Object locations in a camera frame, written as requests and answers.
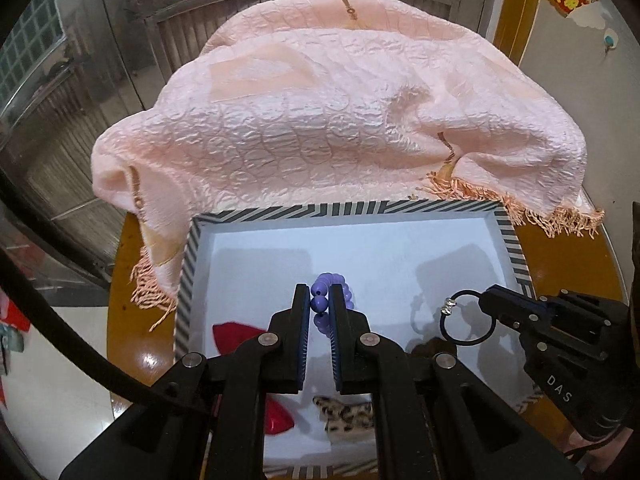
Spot black cable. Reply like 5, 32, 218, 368
0, 247, 216, 413

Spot purple bead bracelet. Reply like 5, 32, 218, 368
310, 272, 356, 342

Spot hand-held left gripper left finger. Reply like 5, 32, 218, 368
59, 284, 312, 480

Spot red bow hair clip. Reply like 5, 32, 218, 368
212, 322, 297, 436

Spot leopard print hair clip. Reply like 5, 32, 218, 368
312, 395, 377, 445

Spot black hair tie with charm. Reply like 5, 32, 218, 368
440, 289, 497, 347

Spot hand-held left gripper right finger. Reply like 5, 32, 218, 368
327, 284, 583, 480

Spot striped white storage box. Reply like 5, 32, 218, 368
172, 200, 533, 480

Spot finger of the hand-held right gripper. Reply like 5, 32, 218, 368
481, 285, 551, 341

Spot pink fringed cloth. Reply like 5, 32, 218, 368
91, 0, 606, 332

